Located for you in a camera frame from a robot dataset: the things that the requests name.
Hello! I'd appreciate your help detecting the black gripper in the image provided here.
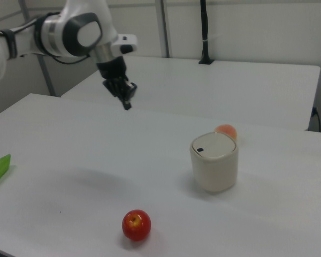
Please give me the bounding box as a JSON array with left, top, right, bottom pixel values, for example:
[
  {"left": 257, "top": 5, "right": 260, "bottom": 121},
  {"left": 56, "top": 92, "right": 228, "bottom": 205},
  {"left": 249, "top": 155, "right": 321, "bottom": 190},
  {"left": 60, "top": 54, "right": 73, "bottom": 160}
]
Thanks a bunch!
[{"left": 96, "top": 56, "right": 138, "bottom": 111}]

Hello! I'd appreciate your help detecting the beige garbage bin lid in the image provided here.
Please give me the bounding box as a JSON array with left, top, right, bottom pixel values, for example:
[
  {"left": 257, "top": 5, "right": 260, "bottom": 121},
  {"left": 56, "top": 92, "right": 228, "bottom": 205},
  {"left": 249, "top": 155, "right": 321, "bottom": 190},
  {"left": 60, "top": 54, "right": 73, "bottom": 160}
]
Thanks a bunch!
[{"left": 191, "top": 132, "right": 237, "bottom": 161}]

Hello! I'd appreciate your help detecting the beige plastic garbage bin body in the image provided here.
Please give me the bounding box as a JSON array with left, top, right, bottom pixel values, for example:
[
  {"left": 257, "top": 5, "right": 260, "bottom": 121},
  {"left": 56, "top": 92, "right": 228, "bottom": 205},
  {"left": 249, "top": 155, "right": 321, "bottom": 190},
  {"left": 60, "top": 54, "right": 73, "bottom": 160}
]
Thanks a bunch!
[{"left": 189, "top": 139, "right": 239, "bottom": 195}]

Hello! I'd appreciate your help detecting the orange pink toy peach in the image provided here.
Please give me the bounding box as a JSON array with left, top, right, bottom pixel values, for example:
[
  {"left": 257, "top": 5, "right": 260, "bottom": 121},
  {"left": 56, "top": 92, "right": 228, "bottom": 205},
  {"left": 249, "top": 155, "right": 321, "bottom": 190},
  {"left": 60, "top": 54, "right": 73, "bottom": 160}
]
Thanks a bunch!
[{"left": 214, "top": 124, "right": 238, "bottom": 142}]

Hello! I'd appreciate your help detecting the white adjacent table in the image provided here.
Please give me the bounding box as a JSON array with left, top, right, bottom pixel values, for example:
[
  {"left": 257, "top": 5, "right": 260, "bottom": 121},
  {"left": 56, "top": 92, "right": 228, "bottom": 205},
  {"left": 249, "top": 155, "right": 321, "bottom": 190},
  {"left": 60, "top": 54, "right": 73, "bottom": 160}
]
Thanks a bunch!
[{"left": 60, "top": 55, "right": 321, "bottom": 132}]

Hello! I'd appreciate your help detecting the red toy apple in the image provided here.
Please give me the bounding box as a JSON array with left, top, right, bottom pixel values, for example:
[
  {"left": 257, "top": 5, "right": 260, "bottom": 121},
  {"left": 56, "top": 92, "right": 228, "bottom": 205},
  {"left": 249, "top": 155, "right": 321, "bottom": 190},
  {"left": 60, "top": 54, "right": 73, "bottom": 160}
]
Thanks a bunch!
[{"left": 121, "top": 209, "right": 152, "bottom": 242}]

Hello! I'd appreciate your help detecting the grey aluminium frame post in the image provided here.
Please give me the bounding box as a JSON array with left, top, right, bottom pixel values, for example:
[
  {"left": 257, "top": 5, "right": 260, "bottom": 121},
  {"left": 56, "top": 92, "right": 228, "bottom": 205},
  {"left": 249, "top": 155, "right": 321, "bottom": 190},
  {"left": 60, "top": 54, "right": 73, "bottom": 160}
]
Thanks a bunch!
[
  {"left": 155, "top": 0, "right": 169, "bottom": 58},
  {"left": 18, "top": 0, "right": 57, "bottom": 97}
]

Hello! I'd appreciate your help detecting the black camera pole with base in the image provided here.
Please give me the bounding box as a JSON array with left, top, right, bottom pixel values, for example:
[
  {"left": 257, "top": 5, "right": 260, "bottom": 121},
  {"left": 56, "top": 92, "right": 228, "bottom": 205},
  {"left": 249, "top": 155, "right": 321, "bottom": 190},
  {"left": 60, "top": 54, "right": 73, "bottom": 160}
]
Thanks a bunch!
[{"left": 198, "top": 0, "right": 215, "bottom": 65}]

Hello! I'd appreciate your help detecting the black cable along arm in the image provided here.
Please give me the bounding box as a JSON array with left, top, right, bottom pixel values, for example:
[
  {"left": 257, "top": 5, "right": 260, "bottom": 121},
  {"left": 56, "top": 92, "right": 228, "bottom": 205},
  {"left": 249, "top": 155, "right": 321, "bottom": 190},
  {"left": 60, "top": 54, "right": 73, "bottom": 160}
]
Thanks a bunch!
[{"left": 0, "top": 14, "right": 97, "bottom": 65}]

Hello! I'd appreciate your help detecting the black cable beside table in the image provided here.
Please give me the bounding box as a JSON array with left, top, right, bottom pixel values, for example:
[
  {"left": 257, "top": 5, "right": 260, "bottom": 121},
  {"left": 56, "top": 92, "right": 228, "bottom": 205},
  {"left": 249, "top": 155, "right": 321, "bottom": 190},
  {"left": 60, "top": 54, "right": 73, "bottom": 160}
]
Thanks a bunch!
[{"left": 311, "top": 106, "right": 321, "bottom": 132}]

